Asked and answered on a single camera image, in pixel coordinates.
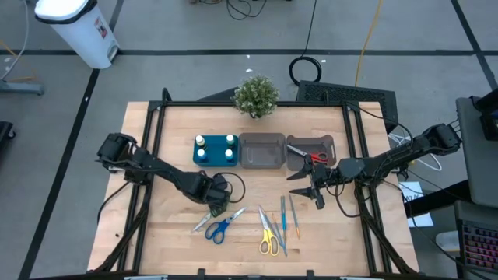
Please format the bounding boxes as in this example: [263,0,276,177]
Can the black desk device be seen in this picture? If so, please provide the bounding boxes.
[472,87,498,142]

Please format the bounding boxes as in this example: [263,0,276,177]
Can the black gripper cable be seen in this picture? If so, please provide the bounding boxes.
[217,172,247,204]
[333,182,365,219]

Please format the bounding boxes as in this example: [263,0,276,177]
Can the black hanging arm cable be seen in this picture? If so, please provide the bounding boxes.
[349,103,413,156]

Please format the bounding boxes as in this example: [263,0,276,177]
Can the grey stand base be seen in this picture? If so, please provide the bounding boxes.
[0,79,46,96]

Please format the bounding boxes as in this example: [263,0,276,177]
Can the black floor object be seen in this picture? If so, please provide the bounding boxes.
[0,121,16,142]

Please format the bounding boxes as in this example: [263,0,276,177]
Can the yellow-handled scissors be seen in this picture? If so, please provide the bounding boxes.
[258,205,281,257]

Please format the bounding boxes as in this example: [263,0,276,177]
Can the backlit keyboard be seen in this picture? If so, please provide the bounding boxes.
[458,219,498,275]

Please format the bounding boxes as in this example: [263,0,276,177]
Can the grey translucent plastic bin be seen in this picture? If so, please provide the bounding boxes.
[284,134,338,172]
[237,131,288,170]

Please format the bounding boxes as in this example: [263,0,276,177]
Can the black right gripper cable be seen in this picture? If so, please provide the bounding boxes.
[333,182,365,219]

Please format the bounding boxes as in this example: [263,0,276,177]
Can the white trash can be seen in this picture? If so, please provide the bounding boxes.
[33,0,120,70]

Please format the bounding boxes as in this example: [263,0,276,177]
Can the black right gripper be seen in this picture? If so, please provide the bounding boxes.
[286,161,339,210]

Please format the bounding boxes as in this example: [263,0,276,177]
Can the white round stool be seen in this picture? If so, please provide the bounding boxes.
[435,229,462,254]

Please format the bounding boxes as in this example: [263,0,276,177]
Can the blue-handled scissors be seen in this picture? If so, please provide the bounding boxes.
[204,205,249,245]

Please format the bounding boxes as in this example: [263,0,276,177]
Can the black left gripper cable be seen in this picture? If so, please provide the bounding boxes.
[217,172,247,204]

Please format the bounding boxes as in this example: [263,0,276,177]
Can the small potted green plant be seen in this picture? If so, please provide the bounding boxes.
[232,75,280,120]

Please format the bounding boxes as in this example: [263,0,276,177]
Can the green-handled scissors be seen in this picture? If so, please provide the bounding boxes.
[192,208,223,233]

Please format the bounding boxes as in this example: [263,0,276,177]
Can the yellow cable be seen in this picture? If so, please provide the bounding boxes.
[354,0,385,87]

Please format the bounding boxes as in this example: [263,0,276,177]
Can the blue plastic tray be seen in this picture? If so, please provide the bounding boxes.
[192,134,240,168]

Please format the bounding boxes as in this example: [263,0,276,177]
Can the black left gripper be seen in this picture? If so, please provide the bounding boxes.
[190,173,230,218]

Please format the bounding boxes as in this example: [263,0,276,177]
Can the red-handled scissors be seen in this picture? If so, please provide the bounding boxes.
[286,144,329,164]

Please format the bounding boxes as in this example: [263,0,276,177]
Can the thin black cable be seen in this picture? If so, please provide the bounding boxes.
[288,0,323,87]

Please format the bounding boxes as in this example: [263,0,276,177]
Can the black mesh computer case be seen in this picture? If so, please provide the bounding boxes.
[295,79,400,133]

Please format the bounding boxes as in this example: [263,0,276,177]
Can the white paper sheet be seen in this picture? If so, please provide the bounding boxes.
[398,180,435,229]

